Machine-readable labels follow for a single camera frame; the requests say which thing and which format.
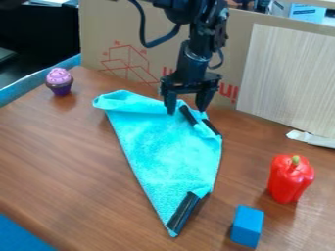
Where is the purple toy cupcake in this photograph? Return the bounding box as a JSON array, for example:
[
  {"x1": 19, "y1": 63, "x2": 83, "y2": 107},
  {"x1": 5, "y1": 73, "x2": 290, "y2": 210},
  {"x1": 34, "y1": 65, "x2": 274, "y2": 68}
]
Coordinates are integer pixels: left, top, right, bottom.
[{"x1": 44, "y1": 67, "x2": 75, "y2": 97}]

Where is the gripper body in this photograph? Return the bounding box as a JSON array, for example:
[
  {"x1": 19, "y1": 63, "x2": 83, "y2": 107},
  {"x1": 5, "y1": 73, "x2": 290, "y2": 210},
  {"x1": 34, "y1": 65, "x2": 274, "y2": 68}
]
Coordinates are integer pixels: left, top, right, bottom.
[{"x1": 158, "y1": 39, "x2": 224, "y2": 97}]

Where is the turquoise cloth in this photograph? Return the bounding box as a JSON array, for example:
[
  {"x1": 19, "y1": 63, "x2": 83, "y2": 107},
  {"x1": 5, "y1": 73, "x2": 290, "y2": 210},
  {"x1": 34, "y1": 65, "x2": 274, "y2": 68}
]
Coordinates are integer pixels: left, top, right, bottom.
[{"x1": 91, "y1": 89, "x2": 225, "y2": 238}]

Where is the cardboard box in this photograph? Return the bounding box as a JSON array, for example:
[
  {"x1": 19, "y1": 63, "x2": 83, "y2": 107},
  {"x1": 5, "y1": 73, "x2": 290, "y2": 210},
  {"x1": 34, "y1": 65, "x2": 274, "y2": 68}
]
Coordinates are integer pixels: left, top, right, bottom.
[{"x1": 76, "y1": 0, "x2": 335, "y2": 111}]

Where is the red toy pepper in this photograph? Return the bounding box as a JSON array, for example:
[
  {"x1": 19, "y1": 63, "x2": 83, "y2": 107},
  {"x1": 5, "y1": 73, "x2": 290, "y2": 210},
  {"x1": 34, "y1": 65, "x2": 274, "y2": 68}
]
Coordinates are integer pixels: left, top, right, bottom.
[{"x1": 265, "y1": 154, "x2": 317, "y2": 205}]

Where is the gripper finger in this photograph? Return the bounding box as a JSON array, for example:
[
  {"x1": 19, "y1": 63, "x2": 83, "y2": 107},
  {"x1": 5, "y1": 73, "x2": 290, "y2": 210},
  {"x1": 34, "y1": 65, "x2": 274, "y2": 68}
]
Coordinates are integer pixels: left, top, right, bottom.
[
  {"x1": 162, "y1": 89, "x2": 181, "y2": 116},
  {"x1": 193, "y1": 86, "x2": 220, "y2": 113}
]

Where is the wooden board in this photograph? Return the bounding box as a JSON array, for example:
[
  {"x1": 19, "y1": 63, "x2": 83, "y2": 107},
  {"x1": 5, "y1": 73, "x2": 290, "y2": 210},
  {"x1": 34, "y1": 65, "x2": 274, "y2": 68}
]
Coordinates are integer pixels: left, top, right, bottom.
[{"x1": 234, "y1": 23, "x2": 335, "y2": 139}]

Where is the blue block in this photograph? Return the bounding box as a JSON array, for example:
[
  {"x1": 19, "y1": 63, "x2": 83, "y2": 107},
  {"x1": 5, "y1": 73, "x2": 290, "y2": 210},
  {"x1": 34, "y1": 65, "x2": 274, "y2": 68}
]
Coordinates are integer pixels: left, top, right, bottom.
[{"x1": 228, "y1": 204, "x2": 266, "y2": 249}]

